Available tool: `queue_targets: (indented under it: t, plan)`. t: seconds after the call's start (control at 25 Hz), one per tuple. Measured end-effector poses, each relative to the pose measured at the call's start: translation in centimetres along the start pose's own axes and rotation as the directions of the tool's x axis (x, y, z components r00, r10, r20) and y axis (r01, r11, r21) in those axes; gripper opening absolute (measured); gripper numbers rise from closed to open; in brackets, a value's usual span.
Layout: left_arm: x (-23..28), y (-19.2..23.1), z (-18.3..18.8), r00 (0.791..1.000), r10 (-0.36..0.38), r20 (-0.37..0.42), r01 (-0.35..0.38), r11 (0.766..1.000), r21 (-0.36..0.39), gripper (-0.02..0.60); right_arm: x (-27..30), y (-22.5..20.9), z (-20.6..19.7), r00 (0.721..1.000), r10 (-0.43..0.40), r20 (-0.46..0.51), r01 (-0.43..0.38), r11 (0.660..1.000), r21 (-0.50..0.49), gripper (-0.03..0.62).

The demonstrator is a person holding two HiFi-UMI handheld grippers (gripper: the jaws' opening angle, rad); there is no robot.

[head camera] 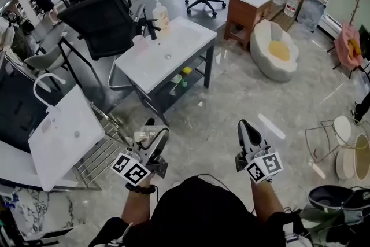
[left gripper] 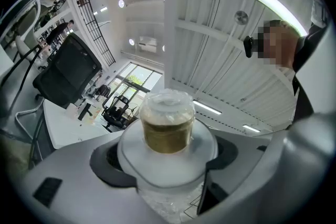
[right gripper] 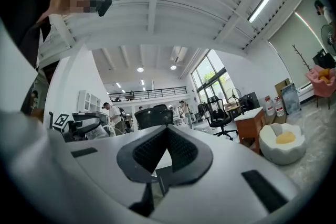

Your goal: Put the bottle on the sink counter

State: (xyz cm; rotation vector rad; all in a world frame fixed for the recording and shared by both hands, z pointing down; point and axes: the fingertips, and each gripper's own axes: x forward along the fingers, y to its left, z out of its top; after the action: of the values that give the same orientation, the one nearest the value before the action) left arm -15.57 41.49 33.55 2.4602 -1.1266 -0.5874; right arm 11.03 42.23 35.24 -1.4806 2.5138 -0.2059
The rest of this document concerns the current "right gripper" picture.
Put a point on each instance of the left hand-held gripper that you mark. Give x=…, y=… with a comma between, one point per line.
x=61, y=121

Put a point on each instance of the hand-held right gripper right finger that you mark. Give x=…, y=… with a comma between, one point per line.
x=186, y=154

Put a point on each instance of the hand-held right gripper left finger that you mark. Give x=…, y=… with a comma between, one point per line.
x=147, y=152

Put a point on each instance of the black office chair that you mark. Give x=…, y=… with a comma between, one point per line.
x=218, y=115
x=153, y=118

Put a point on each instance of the white shelf cabinet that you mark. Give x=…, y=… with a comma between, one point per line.
x=89, y=101

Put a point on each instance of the black mezzanine railing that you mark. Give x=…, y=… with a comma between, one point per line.
x=148, y=93

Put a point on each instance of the wooden vanity cabinet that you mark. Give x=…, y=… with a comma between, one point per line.
x=249, y=128

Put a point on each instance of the black vanity faucet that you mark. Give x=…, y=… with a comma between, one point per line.
x=242, y=110

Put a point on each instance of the black standing fan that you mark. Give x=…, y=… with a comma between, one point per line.
x=329, y=39
x=233, y=94

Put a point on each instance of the large glass window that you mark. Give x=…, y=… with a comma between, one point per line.
x=210, y=78

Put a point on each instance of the black box cabinet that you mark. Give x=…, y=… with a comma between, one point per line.
x=249, y=102

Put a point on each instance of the clear water jug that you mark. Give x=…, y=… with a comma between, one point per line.
x=269, y=107
x=279, y=108

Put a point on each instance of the egg-shaped floor cushion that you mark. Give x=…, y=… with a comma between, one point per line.
x=283, y=149

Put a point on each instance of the cardboard box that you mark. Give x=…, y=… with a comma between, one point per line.
x=281, y=86

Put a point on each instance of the marble pattern panel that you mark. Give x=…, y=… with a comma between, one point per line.
x=291, y=99

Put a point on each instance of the person's black shirt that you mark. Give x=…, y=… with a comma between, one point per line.
x=23, y=8

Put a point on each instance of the wooden coat rack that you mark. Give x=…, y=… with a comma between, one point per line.
x=302, y=59

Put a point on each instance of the pink armchair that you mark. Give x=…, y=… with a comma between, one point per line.
x=321, y=86

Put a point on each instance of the long ceiling light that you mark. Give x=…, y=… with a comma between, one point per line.
x=261, y=4

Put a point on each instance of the black head camera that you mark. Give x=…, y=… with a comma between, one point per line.
x=105, y=5

